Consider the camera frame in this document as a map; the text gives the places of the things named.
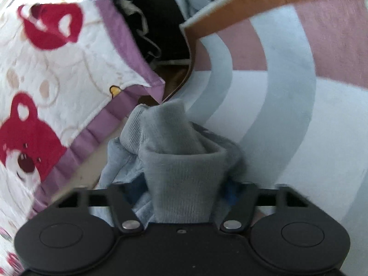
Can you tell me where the grey fleece sweatshirt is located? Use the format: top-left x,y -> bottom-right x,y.
99,99 -> 249,225

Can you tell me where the black clothing pile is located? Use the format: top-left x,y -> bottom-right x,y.
78,0 -> 192,64

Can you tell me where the beige mattress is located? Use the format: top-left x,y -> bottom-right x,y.
52,126 -> 124,202

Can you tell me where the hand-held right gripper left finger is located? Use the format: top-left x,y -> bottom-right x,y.
56,186 -> 146,233

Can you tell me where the bear print bedspread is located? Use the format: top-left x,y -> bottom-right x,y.
0,0 -> 167,276

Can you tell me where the checked printed mat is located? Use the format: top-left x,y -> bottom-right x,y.
161,0 -> 368,225

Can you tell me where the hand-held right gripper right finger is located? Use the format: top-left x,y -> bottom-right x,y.
220,181 -> 309,232

